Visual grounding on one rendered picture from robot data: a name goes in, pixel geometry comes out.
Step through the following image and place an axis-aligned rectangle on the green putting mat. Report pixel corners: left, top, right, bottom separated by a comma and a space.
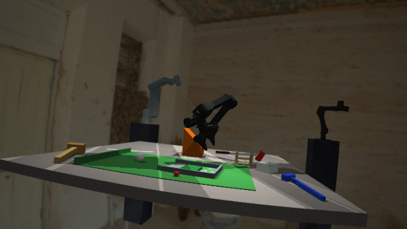
76, 152, 256, 191

